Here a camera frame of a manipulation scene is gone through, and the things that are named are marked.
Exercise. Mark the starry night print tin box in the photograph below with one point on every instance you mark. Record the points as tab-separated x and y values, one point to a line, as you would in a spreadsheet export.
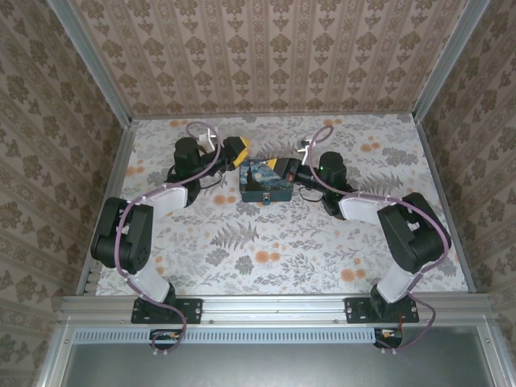
264	181

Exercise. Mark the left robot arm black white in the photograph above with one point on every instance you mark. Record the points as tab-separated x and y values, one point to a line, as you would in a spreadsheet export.
129	238

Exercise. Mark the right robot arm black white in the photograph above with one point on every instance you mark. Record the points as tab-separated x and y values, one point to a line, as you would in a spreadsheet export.
411	238

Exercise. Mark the black connector board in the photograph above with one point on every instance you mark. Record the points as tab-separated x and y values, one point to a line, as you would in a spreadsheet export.
163	338
389	338

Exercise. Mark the grey metal sheet panel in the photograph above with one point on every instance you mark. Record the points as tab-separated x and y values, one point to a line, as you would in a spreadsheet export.
274	363

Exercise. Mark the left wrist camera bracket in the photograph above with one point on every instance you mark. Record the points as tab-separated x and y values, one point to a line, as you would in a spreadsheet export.
207	137

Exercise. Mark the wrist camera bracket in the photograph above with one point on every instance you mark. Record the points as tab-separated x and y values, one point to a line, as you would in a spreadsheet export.
207	137
304	149

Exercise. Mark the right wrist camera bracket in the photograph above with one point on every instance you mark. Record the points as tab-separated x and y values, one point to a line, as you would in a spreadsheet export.
304	149

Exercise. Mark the aluminium side rail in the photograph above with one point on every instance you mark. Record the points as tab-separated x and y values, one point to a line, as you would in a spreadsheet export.
437	177
115	189

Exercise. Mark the aluminium mounting rail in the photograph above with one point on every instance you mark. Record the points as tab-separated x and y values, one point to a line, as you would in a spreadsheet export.
274	308

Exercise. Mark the aluminium frame post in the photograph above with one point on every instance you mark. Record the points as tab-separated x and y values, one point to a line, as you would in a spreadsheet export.
90	60
447	60

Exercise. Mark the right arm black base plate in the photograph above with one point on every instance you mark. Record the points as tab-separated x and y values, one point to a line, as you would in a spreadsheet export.
359	310

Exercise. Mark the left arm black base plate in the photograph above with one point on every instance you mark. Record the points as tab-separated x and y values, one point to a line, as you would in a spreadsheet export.
189	310

